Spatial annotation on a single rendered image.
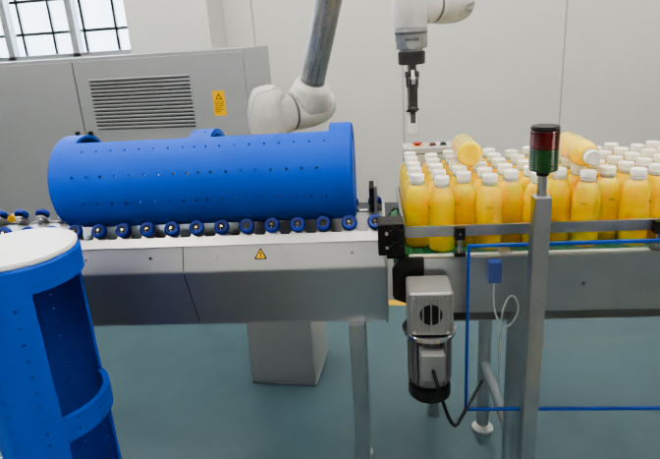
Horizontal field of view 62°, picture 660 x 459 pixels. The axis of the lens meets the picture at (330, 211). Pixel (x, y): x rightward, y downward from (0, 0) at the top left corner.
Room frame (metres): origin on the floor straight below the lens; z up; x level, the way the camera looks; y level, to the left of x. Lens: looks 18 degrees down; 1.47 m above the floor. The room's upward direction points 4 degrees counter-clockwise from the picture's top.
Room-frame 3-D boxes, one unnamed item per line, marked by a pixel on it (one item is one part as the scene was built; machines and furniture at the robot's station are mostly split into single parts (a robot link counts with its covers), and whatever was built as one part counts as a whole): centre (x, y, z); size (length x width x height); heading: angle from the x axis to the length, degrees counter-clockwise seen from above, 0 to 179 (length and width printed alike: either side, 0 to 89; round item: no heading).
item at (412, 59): (1.59, -0.26, 1.38); 0.08 x 0.07 x 0.09; 174
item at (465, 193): (1.43, -0.37, 0.99); 0.07 x 0.07 x 0.19
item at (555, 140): (1.19, -0.48, 1.23); 0.06 x 0.06 x 0.04
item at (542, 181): (1.19, -0.48, 1.18); 0.06 x 0.06 x 0.16
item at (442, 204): (1.40, -0.30, 0.99); 0.07 x 0.07 x 0.19
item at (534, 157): (1.19, -0.48, 1.18); 0.06 x 0.06 x 0.05
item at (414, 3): (1.59, -0.27, 1.56); 0.13 x 0.11 x 0.16; 125
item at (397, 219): (1.38, -0.16, 0.95); 0.10 x 0.07 x 0.10; 175
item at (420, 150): (1.85, -0.37, 1.05); 0.20 x 0.10 x 0.10; 85
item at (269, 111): (2.26, 0.22, 1.19); 0.18 x 0.16 x 0.22; 125
